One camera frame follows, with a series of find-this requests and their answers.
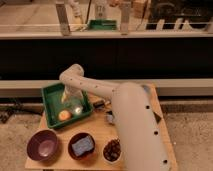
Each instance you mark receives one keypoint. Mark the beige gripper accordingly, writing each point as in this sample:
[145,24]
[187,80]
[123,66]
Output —
[69,96]

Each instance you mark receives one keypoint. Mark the orange red apple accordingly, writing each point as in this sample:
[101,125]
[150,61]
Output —
[64,115]

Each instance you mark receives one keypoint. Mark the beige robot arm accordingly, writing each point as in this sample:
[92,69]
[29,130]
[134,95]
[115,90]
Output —
[140,139]

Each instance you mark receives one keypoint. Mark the green plastic tray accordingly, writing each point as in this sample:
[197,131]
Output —
[79,107]

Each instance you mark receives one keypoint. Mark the small dark metal object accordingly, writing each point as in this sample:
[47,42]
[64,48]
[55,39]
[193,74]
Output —
[101,104]

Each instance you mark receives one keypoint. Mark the blue crumpled cloth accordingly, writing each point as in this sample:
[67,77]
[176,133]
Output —
[110,119]

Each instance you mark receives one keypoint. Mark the blue sponge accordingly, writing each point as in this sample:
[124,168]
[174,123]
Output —
[83,145]

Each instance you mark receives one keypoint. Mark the dark red bowl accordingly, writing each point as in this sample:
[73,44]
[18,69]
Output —
[74,139]

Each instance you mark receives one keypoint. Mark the empty purple bowl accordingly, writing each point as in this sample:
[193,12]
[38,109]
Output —
[42,146]

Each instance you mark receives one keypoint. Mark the white bowl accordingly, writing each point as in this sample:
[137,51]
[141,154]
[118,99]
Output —
[106,159]

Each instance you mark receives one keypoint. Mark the brown nuts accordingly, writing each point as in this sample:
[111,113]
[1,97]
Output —
[112,150]

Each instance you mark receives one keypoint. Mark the black rectangular block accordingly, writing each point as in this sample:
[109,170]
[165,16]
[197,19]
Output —
[157,117]

